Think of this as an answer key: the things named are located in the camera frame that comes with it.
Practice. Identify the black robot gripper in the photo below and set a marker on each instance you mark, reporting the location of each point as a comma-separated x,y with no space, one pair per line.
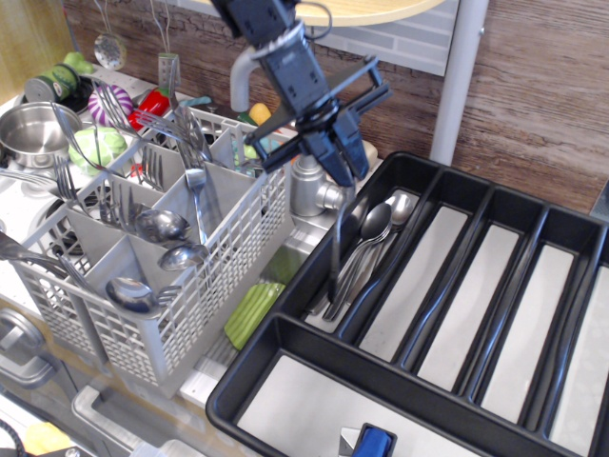
318,114

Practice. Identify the small steel spoon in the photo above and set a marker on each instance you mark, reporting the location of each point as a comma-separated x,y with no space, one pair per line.
339,243

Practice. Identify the dark steel spoon in tray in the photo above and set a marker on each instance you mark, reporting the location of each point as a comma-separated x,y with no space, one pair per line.
375,228

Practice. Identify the steel spoon lower basket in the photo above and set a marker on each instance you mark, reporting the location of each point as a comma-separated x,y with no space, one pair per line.
183,257

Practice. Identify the steel spoon basket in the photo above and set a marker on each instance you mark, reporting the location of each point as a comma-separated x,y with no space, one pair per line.
183,257
161,225

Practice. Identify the steel spoon middle basket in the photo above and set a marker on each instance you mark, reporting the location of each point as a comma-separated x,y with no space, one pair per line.
161,225

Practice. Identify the black cutlery tray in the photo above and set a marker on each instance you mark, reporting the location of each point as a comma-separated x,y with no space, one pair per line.
482,332

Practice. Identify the large steel spoon front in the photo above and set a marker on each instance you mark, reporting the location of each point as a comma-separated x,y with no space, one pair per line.
133,296

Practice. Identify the beige toy sponge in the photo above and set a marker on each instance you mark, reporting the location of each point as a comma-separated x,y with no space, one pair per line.
371,153

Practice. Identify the silver toy faucet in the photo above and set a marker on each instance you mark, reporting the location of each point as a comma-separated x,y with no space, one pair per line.
311,191

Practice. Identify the yellow toy fruit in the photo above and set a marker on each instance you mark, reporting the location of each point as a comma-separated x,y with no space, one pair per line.
259,113

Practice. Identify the wooden round shelf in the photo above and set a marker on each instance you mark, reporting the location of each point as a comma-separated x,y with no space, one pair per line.
354,13

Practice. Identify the tall steel fork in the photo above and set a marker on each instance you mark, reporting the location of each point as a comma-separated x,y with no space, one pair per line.
193,149

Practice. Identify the hanging metal spatula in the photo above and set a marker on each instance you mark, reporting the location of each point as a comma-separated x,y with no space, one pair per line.
168,61

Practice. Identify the red toy pepper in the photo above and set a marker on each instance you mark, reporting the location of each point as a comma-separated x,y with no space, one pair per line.
156,102

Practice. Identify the purple striped toy ball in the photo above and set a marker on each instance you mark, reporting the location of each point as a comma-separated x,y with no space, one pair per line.
97,113

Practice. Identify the steel fork leaning back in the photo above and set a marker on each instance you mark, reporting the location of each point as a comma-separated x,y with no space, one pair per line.
112,108

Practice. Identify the hanging slotted ladle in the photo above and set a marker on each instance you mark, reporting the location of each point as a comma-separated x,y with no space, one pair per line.
109,48

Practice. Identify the green toy cabbage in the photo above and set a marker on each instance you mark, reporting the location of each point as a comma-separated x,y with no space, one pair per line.
99,146

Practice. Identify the green toy can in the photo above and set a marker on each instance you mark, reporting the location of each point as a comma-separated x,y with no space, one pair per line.
60,81

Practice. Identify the steel cooking pot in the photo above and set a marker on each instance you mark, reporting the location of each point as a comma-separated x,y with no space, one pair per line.
32,136

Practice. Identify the blue object at bottom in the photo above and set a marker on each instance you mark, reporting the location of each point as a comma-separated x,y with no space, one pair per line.
366,441

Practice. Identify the yellow toy at corner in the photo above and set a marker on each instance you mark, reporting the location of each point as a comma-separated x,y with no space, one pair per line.
43,438

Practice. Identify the grey metal post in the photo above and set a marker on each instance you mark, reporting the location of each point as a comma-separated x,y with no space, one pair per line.
467,34

